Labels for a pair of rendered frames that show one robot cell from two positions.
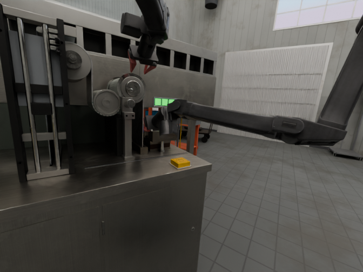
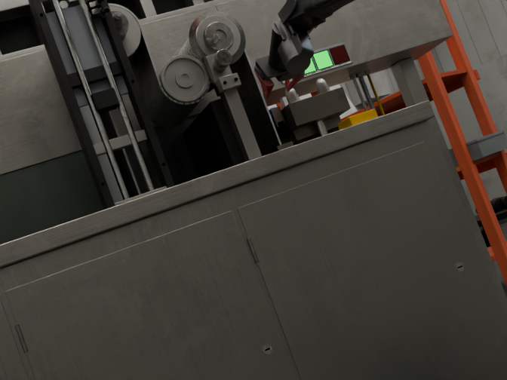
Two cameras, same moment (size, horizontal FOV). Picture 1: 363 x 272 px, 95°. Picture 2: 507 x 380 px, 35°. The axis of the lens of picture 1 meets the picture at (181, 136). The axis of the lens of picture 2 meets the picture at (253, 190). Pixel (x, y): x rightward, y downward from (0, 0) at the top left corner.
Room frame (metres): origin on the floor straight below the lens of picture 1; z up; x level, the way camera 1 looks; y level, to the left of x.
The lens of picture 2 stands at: (-1.08, -0.22, 0.74)
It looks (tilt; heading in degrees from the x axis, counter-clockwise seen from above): 3 degrees up; 15
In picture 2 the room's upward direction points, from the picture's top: 21 degrees counter-clockwise
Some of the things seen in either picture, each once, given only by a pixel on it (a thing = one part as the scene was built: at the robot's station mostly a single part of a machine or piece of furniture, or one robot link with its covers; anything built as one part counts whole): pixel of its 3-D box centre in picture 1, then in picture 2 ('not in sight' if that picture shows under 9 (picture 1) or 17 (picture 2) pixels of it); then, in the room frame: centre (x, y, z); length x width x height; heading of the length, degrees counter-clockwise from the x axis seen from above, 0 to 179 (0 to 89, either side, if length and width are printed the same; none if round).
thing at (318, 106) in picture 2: (151, 129); (293, 125); (1.10, 0.21, 1.00); 0.40 x 0.16 x 0.06; 35
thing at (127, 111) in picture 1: (128, 129); (237, 110); (0.81, 0.27, 1.05); 0.06 x 0.05 x 0.31; 35
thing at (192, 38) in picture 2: (132, 88); (217, 38); (0.87, 0.26, 1.25); 0.15 x 0.01 x 0.15; 125
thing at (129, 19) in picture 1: (142, 27); not in sight; (0.59, 0.15, 1.43); 0.12 x 0.12 x 0.09; 31
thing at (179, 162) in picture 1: (180, 162); (357, 121); (0.77, 0.00, 0.91); 0.07 x 0.07 x 0.02; 35
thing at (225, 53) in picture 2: (130, 103); (222, 58); (0.78, 0.25, 1.18); 0.04 x 0.02 x 0.04; 125
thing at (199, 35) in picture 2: (125, 89); (206, 53); (0.97, 0.33, 1.25); 0.26 x 0.12 x 0.12; 35
